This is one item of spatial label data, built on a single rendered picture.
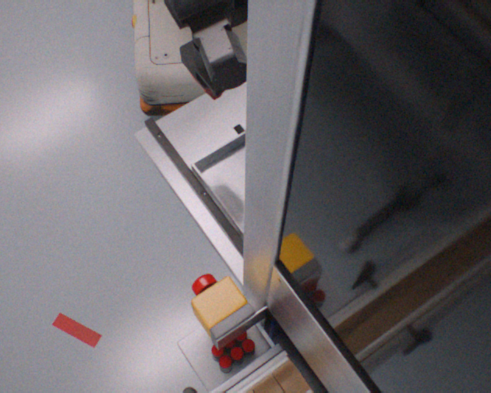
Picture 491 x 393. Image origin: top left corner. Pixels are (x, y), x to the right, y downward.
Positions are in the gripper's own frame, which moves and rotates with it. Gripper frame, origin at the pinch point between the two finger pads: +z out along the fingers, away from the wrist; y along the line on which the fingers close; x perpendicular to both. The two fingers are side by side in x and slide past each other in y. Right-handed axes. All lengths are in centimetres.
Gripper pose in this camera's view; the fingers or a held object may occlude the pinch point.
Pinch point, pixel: (216, 94)
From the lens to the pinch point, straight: 103.7
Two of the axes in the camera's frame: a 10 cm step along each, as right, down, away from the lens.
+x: 8.2, -5.2, 2.5
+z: 0.0, 4.3, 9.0
